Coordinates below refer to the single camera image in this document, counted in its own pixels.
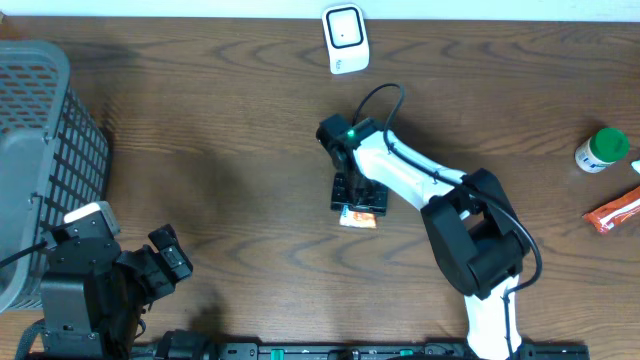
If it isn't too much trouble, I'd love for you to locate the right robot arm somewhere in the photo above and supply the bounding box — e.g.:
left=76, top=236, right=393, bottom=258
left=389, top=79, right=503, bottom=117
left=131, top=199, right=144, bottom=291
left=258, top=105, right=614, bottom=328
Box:
left=316, top=115, right=533, bottom=359

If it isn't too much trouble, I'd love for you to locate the grey plastic basket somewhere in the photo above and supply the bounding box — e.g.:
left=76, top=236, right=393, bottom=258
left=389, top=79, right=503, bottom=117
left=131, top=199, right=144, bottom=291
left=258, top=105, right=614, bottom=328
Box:
left=1, top=40, right=111, bottom=311

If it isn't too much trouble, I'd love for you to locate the orange tissue pack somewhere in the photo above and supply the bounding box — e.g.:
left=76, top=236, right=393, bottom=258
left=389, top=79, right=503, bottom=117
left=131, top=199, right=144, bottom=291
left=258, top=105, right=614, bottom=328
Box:
left=339, top=207, right=377, bottom=229

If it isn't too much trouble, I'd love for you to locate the red snack packet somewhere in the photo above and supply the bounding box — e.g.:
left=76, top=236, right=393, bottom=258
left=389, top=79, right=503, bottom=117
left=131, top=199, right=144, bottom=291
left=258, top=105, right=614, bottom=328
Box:
left=582, top=187, right=639, bottom=234

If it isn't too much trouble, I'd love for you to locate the teal wet wipes pack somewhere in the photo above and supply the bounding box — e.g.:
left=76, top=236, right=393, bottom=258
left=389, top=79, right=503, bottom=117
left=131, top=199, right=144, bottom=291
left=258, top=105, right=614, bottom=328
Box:
left=631, top=160, right=640, bottom=174

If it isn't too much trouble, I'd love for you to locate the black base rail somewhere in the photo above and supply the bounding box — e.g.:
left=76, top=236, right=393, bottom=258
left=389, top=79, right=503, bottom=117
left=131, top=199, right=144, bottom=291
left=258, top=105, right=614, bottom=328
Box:
left=129, top=329, right=591, bottom=360

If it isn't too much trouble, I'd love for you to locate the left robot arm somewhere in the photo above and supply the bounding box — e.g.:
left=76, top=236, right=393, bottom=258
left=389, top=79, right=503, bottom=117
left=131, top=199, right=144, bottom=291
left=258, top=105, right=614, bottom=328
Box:
left=15, top=218, right=193, bottom=359

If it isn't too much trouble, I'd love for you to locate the green lid jar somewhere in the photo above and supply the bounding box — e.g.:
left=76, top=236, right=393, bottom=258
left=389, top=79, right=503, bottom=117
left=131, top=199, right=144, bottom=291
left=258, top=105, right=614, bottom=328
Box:
left=574, top=128, right=630, bottom=174

